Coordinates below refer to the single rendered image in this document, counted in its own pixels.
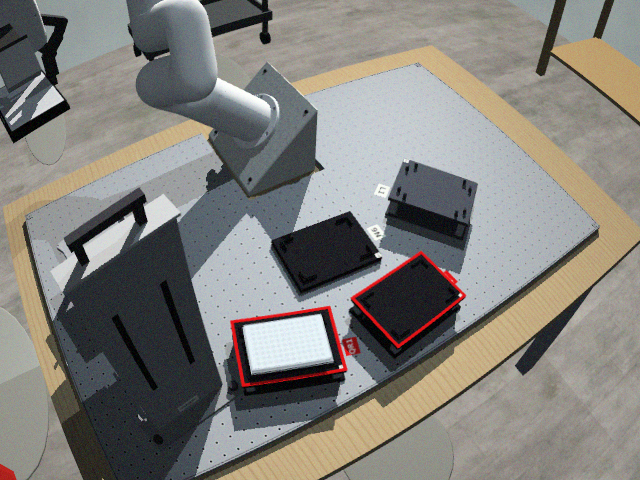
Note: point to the black rectangular nest with red border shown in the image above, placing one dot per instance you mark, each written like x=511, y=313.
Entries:
x=296, y=378
x=405, y=302

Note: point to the dark grey rectangular nest with corner posts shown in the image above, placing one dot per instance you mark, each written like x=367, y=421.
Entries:
x=437, y=195

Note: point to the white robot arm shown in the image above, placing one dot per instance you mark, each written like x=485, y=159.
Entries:
x=183, y=26

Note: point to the white microplate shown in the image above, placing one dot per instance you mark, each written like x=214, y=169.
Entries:
x=287, y=344

